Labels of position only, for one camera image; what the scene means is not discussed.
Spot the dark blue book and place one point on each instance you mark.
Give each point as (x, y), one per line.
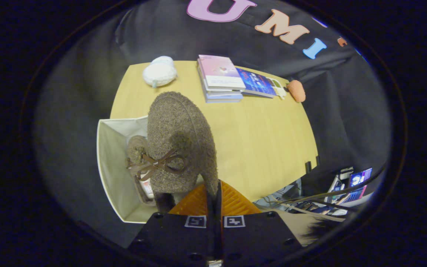
(258, 83)

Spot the light blue book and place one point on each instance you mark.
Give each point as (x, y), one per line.
(222, 98)

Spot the brown fuzzy shoe with bow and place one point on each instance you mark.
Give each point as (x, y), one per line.
(136, 148)
(176, 122)

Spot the grey fabric storage box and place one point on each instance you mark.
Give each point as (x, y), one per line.
(113, 163)

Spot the lit screen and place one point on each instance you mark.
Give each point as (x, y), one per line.
(360, 177)

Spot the small white card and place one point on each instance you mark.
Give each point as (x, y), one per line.
(278, 87)

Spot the black backdrop cloth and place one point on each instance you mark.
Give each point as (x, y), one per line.
(161, 33)

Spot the pink cover book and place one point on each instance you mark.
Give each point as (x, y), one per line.
(219, 72)

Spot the orange plush toy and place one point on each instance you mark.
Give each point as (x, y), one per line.
(296, 91)

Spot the white knitted ball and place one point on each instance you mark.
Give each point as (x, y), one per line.
(159, 72)

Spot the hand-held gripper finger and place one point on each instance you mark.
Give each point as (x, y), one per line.
(219, 207)
(210, 207)

